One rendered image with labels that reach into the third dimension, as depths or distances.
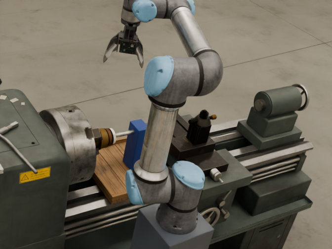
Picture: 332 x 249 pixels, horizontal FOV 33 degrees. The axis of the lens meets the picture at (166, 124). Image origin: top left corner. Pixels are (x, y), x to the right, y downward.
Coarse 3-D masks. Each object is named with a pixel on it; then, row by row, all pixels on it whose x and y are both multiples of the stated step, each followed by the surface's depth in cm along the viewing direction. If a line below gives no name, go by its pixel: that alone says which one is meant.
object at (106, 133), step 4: (100, 128) 233; (104, 128) 235; (108, 128) 235; (104, 132) 232; (108, 132) 233; (112, 132) 234; (104, 136) 231; (108, 136) 233; (112, 136) 233; (104, 140) 231; (108, 140) 232; (112, 140) 234; (96, 144) 231; (100, 144) 231; (104, 144) 232; (108, 144) 234; (100, 148) 231
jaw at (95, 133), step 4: (96, 128) 219; (88, 132) 216; (92, 132) 218; (96, 132) 219; (100, 132) 228; (88, 136) 215; (92, 136) 216; (96, 136) 219; (100, 136) 219; (96, 140) 225; (100, 140) 228
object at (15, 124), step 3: (12, 123) 199; (15, 123) 200; (6, 126) 197; (9, 126) 197; (12, 126) 198; (15, 126) 200; (0, 129) 194; (3, 129) 195; (6, 129) 196; (0, 132) 194; (3, 132) 195
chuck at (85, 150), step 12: (60, 108) 221; (72, 108) 221; (72, 120) 215; (84, 120) 217; (72, 132) 212; (84, 132) 214; (84, 144) 213; (84, 156) 214; (84, 168) 216; (72, 180) 218; (84, 180) 225
